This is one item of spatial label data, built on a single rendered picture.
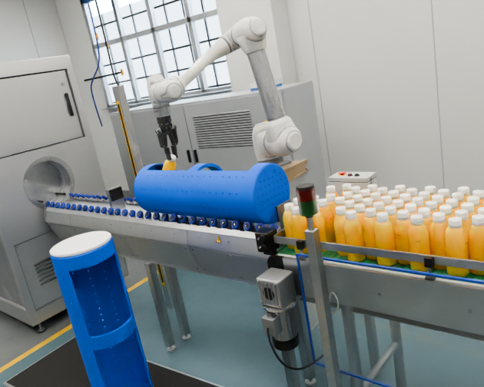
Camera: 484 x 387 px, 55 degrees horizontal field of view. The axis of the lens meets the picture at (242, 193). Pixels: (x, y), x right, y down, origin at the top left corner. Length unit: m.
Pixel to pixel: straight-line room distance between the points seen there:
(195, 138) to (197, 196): 2.10
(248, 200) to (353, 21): 3.03
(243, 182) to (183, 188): 0.40
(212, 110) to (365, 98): 1.56
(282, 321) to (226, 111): 2.47
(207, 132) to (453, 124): 2.20
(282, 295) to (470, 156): 3.09
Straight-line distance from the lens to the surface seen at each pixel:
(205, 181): 2.24
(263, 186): 2.08
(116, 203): 3.10
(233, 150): 4.09
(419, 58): 4.59
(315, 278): 1.68
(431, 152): 4.70
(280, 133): 2.52
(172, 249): 2.62
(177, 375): 2.71
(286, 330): 1.96
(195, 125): 4.30
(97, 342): 2.33
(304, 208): 1.56
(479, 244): 1.64
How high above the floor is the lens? 1.68
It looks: 15 degrees down
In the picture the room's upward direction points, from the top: 11 degrees counter-clockwise
